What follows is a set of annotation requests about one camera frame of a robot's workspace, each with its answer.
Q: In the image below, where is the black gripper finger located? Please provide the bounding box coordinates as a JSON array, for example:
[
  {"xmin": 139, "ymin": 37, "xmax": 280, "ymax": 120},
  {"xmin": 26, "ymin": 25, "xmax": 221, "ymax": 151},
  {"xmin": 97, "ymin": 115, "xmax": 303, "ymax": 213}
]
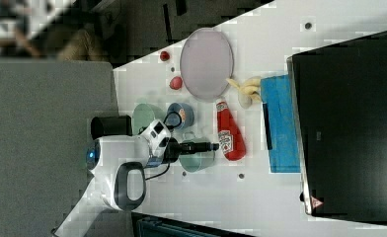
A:
[{"xmin": 180, "ymin": 142, "xmax": 219, "ymax": 155}]

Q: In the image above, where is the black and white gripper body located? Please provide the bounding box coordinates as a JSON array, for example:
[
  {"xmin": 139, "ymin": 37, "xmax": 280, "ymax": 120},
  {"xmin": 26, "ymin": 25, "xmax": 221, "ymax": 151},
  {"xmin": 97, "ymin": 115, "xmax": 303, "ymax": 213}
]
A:
[{"xmin": 138, "ymin": 119, "xmax": 178, "ymax": 168}]

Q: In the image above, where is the red felt ketchup bottle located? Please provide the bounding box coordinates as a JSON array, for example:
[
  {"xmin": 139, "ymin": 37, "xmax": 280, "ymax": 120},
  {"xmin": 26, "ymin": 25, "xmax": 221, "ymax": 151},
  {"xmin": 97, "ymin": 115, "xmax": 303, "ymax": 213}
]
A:
[{"xmin": 216, "ymin": 99, "xmax": 246, "ymax": 161}]

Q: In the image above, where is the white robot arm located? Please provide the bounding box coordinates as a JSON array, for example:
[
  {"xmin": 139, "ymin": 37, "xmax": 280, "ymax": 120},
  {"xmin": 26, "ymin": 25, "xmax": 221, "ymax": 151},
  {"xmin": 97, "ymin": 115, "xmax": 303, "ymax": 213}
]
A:
[{"xmin": 52, "ymin": 119, "xmax": 219, "ymax": 237}]

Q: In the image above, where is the black cylinder robot base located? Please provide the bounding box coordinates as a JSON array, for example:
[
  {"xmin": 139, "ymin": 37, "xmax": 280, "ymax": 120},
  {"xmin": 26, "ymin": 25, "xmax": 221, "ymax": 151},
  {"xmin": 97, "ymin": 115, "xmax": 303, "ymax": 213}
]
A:
[{"xmin": 90, "ymin": 116, "xmax": 132, "ymax": 139}]

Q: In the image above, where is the green mug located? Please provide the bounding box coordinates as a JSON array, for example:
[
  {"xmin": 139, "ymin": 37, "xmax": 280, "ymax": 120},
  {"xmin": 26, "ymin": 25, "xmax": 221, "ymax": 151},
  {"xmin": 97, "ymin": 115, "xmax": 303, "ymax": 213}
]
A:
[{"xmin": 179, "ymin": 131, "xmax": 215, "ymax": 173}]

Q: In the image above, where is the toy orange half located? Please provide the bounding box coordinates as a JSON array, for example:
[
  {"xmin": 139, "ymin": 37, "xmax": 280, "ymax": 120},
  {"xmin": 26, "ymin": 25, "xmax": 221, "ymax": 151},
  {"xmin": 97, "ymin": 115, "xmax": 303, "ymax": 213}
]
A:
[{"xmin": 179, "ymin": 108, "xmax": 187, "ymax": 122}]

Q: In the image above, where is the blue bowl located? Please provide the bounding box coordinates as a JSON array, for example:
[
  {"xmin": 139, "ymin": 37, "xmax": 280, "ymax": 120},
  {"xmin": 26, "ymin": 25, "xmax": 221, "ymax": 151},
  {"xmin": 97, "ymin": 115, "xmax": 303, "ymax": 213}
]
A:
[{"xmin": 165, "ymin": 103, "xmax": 194, "ymax": 129}]

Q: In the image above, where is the green colander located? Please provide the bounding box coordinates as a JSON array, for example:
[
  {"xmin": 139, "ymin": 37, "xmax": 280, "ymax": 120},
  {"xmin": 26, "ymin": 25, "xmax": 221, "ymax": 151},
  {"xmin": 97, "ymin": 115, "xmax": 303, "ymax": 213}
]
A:
[{"xmin": 132, "ymin": 104, "xmax": 165, "ymax": 135}]

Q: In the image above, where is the pink toy strawberry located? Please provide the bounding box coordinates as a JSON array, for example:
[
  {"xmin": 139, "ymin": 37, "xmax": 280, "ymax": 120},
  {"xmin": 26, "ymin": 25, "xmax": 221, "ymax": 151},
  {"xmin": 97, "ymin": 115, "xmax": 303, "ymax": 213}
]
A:
[{"xmin": 169, "ymin": 76, "xmax": 183, "ymax": 90}]

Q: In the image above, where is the lilac round plate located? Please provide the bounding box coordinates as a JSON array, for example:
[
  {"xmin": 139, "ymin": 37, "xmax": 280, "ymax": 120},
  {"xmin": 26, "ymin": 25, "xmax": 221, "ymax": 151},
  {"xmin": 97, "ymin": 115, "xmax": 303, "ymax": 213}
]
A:
[{"xmin": 180, "ymin": 28, "xmax": 234, "ymax": 102}]

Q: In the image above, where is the dark red toy strawberry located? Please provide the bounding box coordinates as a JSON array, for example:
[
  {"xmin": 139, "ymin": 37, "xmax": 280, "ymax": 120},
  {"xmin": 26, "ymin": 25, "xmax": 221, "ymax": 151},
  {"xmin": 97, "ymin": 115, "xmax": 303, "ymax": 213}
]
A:
[{"xmin": 160, "ymin": 51, "xmax": 170, "ymax": 61}]

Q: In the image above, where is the black oven door handle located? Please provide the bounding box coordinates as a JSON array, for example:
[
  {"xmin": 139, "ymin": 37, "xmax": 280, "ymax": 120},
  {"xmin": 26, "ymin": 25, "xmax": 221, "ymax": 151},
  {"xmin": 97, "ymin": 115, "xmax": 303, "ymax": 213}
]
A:
[{"xmin": 263, "ymin": 103, "xmax": 272, "ymax": 150}]

